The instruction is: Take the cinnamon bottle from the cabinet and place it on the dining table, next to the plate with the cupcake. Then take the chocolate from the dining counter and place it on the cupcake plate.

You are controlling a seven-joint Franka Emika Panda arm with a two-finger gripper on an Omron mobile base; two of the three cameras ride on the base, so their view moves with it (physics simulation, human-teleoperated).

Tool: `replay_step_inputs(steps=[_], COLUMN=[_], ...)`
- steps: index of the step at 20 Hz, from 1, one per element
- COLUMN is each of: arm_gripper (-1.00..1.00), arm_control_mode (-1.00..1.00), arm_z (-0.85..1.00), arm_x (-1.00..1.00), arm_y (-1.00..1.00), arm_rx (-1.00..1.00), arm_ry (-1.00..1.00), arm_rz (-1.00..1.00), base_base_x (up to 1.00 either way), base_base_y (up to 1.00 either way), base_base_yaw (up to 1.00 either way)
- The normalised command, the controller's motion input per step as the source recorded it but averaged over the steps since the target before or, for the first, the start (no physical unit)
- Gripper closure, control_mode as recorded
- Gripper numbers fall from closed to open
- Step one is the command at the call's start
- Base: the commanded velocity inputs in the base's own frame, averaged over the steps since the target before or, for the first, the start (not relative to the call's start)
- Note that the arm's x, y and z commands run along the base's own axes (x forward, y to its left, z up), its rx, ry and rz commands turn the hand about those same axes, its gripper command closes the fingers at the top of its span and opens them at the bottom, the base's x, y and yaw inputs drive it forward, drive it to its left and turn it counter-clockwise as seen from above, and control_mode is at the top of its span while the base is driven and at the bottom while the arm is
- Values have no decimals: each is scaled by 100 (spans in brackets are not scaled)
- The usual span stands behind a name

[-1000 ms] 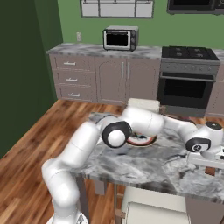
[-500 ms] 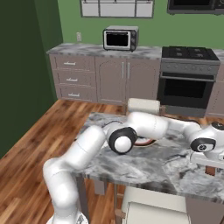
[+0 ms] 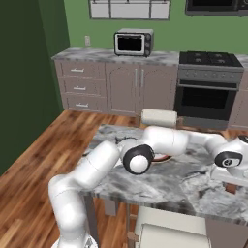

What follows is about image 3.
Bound white stool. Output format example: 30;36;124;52
127;205;212;248

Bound white paper towel roll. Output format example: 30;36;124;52
139;108;184;129

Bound silver toaster oven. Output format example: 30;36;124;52
113;27;155;58

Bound taupe base cupboard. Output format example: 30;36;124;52
227;53;248;132

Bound brown chocolate bar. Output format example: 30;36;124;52
225;182;238;195

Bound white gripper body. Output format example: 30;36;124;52
210;165;248;188

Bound taupe base cupboards with drawers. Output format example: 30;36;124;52
51;47;180;118

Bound white wall cupboards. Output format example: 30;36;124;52
88;0;172;21

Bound black microwave oven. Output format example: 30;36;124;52
184;0;248;17

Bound black and grey oven range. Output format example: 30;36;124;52
173;50;245;131

